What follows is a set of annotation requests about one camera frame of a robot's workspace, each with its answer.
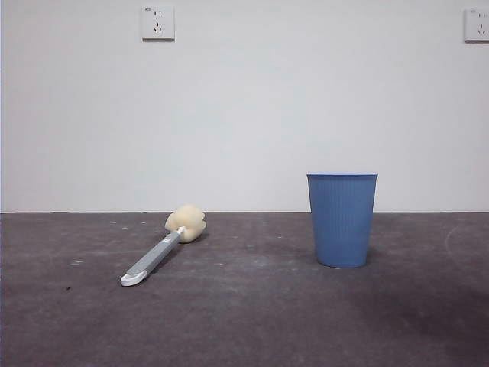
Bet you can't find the blue ribbed plastic cup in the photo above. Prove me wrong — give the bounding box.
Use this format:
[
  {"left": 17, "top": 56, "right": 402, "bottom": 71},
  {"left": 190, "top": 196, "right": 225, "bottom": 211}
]
[{"left": 306, "top": 172, "right": 379, "bottom": 268}]

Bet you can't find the grey handled sponge cup brush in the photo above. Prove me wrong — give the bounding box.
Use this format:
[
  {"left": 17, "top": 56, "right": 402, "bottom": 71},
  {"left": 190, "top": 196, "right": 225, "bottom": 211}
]
[{"left": 120, "top": 205, "right": 208, "bottom": 288}]

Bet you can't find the white wall socket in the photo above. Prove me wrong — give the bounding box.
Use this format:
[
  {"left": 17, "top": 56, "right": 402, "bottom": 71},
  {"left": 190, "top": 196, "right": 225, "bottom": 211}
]
[
  {"left": 464, "top": 8, "right": 489, "bottom": 43},
  {"left": 141, "top": 5, "right": 176, "bottom": 42}
]

